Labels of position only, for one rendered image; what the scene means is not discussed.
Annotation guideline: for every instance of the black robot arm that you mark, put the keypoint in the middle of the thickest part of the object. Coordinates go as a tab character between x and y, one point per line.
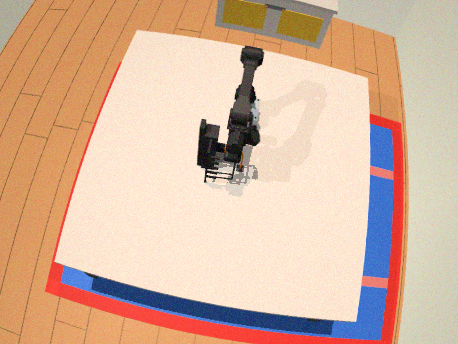
251	58

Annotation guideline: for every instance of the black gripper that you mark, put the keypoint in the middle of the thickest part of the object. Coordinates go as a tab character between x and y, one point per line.
235	158

